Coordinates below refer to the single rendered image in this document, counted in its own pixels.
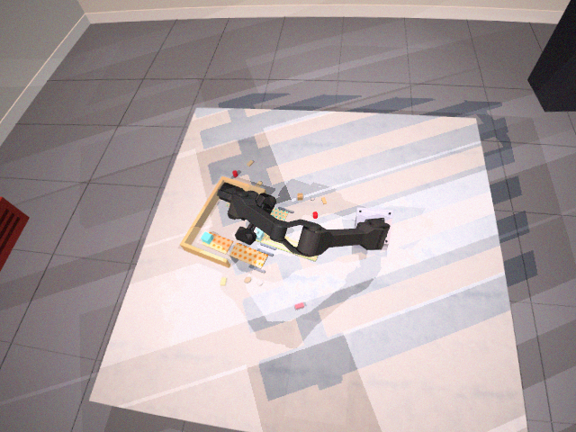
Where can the light blue cube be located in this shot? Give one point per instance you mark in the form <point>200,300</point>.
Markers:
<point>260,234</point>

